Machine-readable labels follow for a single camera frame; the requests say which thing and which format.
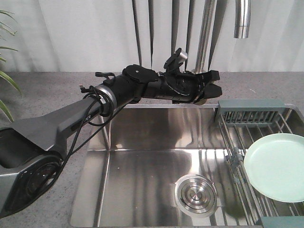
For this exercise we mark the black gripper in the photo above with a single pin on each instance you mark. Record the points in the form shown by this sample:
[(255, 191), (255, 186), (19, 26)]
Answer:
[(184, 87)]

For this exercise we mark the light green round plate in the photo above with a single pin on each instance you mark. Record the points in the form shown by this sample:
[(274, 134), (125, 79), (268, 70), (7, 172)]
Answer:
[(275, 166)]

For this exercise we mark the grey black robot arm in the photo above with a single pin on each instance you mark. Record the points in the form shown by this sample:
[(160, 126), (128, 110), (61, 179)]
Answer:
[(33, 152)]

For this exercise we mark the grey steel dish rack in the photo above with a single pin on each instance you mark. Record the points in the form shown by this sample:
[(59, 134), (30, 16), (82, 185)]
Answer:
[(240, 123)]

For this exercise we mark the stainless steel faucet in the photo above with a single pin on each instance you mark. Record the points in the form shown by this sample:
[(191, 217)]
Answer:
[(206, 35)]

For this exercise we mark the stainless steel sink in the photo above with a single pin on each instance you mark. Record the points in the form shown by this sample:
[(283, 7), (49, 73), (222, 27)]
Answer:
[(132, 165)]

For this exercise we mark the steel sink drain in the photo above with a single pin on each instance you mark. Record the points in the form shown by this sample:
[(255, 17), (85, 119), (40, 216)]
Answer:
[(196, 196)]

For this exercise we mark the white pleated curtain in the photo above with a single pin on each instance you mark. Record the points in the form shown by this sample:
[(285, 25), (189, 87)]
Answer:
[(107, 35)]

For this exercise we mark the green potted plant leaves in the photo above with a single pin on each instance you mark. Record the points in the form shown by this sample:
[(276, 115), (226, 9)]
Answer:
[(6, 28)]

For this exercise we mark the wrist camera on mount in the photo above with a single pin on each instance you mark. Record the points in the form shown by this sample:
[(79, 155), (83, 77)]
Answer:
[(175, 61)]

